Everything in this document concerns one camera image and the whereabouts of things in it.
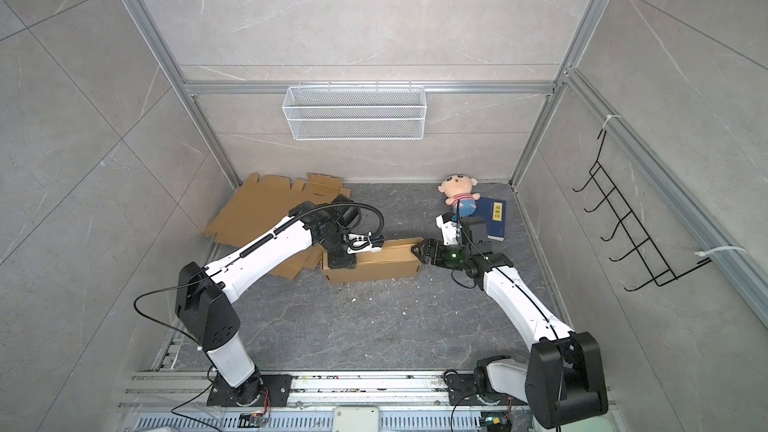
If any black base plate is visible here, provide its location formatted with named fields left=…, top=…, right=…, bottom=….
left=206, top=374, right=293, bottom=408
left=442, top=369, right=526, bottom=407

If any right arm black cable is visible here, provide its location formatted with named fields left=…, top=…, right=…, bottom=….
left=449, top=200, right=565, bottom=432

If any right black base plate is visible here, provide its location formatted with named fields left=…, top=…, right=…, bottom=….
left=442, top=369, right=526, bottom=407

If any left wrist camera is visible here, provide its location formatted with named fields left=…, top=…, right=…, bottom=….
left=346, top=233, right=385, bottom=254

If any plush doll striped shirt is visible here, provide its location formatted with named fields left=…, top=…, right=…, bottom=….
left=438, top=174, right=480, bottom=220

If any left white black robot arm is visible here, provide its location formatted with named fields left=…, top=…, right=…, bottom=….
left=175, top=195, right=385, bottom=390

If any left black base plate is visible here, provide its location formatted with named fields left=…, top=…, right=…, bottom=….
left=206, top=374, right=293, bottom=408

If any dark blue book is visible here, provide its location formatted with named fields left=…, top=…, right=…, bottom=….
left=473, top=197, right=507, bottom=241

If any white wire mesh basket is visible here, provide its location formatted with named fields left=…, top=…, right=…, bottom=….
left=282, top=85, right=428, bottom=141

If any pale green container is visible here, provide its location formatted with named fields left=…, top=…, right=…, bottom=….
left=530, top=407, right=616, bottom=432

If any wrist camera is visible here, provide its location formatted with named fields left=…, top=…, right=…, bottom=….
left=436, top=212, right=460, bottom=246
left=346, top=233, right=385, bottom=254

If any black wire hook rack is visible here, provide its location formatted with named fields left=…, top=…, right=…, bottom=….
left=572, top=130, right=713, bottom=293

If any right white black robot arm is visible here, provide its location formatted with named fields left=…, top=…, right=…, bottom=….
left=411, top=213, right=609, bottom=429

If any aluminium mounting rail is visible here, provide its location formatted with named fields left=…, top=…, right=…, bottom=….
left=117, top=369, right=619, bottom=414

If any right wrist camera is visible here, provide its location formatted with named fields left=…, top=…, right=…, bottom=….
left=436, top=212, right=460, bottom=246

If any brown cardboard box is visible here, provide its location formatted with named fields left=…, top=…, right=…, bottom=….
left=322, top=237, right=422, bottom=284

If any flat brown cardboard sheet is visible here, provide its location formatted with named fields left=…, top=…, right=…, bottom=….
left=204, top=173, right=352, bottom=279

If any white electrical box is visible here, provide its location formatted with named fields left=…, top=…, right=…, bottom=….
left=332, top=406, right=380, bottom=432

